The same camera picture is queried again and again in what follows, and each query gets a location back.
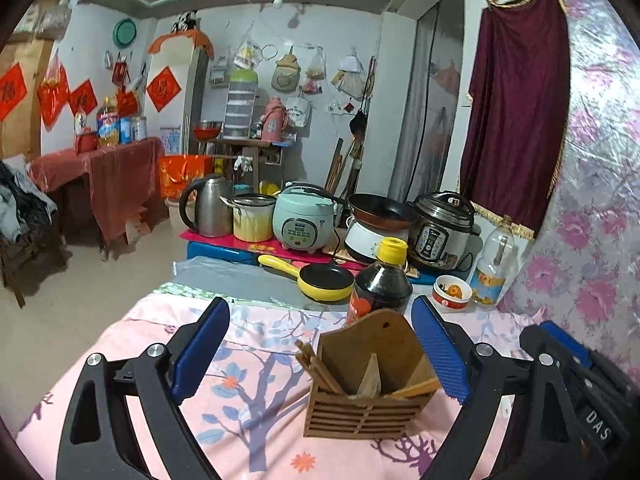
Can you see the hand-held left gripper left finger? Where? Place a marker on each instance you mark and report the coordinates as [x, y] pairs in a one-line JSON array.
[[200, 350]]

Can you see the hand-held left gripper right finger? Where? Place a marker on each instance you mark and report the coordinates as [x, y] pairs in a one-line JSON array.
[[442, 355]]

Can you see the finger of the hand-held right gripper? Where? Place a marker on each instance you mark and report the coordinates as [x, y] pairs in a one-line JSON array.
[[565, 342], [537, 340]]

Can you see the wooden chopstick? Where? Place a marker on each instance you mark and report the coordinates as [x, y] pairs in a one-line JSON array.
[[312, 365], [309, 375], [325, 370], [422, 393], [417, 388], [320, 367]]

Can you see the wooden utensil holder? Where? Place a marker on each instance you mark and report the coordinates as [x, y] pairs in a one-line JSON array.
[[370, 417]]

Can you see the red white bowl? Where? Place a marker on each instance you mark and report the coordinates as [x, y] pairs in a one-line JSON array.
[[452, 300]]

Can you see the pink floral tablecloth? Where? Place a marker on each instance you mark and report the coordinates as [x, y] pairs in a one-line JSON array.
[[150, 320]]

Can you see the grey mat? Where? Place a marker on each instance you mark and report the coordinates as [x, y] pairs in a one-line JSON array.
[[225, 280]]

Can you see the clear bottle yellow label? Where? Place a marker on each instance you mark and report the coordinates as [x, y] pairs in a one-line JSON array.
[[492, 270]]

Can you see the dark sauce bottle yellow cap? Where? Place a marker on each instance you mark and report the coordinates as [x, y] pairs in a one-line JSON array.
[[380, 290]]

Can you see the steel pressure cooker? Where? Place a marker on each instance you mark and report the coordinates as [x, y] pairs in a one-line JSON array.
[[440, 230]]

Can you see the yellow enamel pot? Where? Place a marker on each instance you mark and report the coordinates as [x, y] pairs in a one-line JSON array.
[[250, 220]]

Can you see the small yellow frying pan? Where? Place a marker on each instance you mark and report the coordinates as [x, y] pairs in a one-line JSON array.
[[325, 280]]

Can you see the steel electric kettle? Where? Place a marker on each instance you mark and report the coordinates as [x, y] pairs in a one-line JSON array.
[[210, 207]]

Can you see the black wok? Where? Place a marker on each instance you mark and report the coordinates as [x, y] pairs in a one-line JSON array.
[[382, 210]]

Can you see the teal rice cooker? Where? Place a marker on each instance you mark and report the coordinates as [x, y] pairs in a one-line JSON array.
[[302, 220]]

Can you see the orange gift bag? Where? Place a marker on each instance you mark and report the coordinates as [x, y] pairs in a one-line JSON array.
[[185, 175]]

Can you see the table with red cloth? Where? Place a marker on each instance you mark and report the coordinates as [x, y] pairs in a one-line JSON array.
[[115, 180]]

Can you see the wooden side table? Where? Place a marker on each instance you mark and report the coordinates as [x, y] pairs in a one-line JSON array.
[[245, 146]]

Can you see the wooden rolling pins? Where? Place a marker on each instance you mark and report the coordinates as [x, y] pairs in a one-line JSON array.
[[342, 170]]

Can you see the red basin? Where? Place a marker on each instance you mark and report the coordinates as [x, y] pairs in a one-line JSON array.
[[207, 131]]

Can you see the pile of clothes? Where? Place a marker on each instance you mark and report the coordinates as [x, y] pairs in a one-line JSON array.
[[25, 200]]

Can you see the silver tin can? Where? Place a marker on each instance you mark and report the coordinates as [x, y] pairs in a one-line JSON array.
[[139, 127]]

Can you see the burgundy curtain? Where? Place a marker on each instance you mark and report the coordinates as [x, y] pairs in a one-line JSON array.
[[515, 110]]

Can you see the blue tin can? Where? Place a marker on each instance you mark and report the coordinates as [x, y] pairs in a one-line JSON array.
[[125, 131]]

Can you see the cooking oil bottle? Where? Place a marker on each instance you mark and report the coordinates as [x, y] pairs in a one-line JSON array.
[[109, 127]]

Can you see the pink thermos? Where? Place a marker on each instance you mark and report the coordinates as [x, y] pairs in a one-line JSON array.
[[276, 120]]

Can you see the grey door curtain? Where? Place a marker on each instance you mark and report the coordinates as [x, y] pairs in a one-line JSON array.
[[425, 110]]

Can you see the stacked steamer green lid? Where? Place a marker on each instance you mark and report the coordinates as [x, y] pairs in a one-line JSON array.
[[241, 107]]

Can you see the white refrigerator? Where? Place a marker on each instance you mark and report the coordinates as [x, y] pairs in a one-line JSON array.
[[195, 95]]

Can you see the white tote bag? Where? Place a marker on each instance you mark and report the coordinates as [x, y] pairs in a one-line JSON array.
[[300, 112]]

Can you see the red diamond fridge poster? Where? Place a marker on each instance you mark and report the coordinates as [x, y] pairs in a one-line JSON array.
[[163, 89]]

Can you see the red hanging ornament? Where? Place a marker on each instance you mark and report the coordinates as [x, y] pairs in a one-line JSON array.
[[121, 72]]

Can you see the hanging white beige bag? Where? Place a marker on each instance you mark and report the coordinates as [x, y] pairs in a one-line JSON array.
[[350, 80]]

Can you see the red plastic bag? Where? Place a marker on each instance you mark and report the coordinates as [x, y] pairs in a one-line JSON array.
[[54, 95]]

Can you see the hanging clear plastic bag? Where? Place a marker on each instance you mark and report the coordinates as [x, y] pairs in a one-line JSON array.
[[246, 55]]

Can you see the hanging bag of food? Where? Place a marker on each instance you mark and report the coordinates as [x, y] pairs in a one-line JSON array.
[[315, 67]]

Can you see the orange cloth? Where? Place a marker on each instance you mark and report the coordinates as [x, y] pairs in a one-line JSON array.
[[190, 40]]

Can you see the green plate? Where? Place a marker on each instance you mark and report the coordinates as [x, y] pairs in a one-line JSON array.
[[125, 32]]

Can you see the panda plush toy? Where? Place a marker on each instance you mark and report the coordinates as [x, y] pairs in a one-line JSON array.
[[184, 21]]

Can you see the small red diamond wall poster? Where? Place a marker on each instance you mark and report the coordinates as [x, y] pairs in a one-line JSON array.
[[82, 97]]

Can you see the large red diamond wall poster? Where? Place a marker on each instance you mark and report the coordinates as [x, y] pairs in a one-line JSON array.
[[11, 92]]

